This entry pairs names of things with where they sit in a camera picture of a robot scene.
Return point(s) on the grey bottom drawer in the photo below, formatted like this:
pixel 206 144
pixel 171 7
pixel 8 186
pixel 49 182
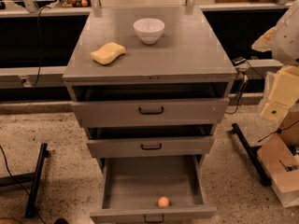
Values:
pixel 132 186

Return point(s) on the grey drawer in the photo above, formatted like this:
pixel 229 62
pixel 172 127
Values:
pixel 147 147
pixel 149 112
pixel 132 186

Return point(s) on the small orange fruit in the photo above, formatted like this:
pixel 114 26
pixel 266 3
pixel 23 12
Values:
pixel 163 202

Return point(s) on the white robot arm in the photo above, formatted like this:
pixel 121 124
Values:
pixel 282 41

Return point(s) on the grey drawer cabinet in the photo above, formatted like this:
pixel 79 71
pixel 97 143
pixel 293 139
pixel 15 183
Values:
pixel 187 62

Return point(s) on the grey middle drawer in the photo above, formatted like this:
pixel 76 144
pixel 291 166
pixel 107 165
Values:
pixel 147 147

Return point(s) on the grey top drawer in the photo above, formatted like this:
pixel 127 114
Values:
pixel 149 112

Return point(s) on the yellow sponge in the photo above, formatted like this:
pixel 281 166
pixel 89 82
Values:
pixel 108 53

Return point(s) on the white ceramic bowl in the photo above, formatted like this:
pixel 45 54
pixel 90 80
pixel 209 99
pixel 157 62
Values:
pixel 149 30

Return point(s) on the black metal leg right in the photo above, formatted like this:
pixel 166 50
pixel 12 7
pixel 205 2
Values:
pixel 252 153

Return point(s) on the black metal stand left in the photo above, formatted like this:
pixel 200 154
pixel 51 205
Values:
pixel 33 178

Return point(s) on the brown cardboard box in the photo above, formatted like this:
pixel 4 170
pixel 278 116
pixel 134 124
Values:
pixel 280 163

